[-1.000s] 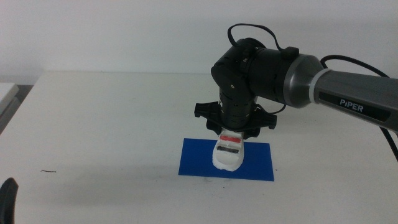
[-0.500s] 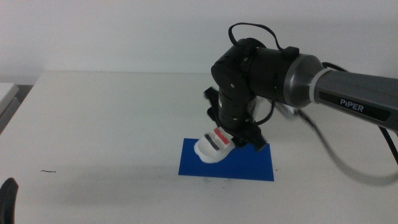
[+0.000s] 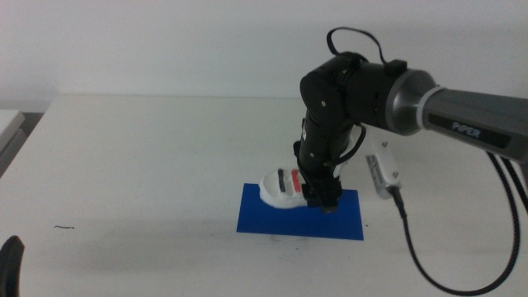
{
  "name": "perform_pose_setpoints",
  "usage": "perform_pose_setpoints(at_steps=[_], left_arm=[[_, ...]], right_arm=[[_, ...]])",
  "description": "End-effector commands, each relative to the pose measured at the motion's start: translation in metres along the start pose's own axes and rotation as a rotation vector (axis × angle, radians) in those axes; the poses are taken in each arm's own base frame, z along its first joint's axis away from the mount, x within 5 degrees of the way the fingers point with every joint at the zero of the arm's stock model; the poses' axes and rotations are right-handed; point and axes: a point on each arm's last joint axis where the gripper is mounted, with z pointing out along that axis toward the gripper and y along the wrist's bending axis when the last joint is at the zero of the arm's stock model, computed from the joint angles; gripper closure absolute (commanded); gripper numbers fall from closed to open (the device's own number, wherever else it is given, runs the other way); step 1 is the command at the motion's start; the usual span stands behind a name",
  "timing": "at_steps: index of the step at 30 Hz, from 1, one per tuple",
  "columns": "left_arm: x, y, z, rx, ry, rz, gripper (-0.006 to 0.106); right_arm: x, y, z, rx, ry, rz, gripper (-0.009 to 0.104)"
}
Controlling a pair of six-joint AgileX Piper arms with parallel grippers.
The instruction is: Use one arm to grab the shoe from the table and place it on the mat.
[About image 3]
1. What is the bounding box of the blue rectangular mat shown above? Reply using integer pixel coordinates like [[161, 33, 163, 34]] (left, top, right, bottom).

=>
[[236, 182, 365, 242]]

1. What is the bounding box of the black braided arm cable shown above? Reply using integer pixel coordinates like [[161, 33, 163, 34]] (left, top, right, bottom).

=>
[[500, 158, 528, 212]]

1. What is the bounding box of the black braided camera cable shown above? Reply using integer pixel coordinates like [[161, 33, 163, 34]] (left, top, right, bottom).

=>
[[390, 152, 521, 297]]

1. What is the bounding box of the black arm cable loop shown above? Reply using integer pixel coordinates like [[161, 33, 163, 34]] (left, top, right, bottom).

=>
[[326, 26, 389, 65]]

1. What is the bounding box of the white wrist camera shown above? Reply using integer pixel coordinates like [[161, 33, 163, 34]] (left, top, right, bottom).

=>
[[351, 124, 403, 200]]

